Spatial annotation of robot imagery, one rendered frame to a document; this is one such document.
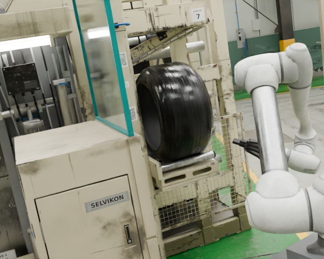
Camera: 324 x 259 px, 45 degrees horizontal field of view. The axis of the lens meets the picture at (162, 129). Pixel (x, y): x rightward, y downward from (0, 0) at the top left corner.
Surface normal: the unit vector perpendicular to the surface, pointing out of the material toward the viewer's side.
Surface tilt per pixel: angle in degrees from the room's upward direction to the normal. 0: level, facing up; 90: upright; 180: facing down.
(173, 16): 90
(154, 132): 57
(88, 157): 90
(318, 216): 84
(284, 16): 90
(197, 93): 68
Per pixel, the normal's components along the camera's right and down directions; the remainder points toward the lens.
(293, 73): 0.06, 0.56
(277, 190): -0.28, -0.48
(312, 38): 0.04, 0.20
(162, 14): 0.36, 0.13
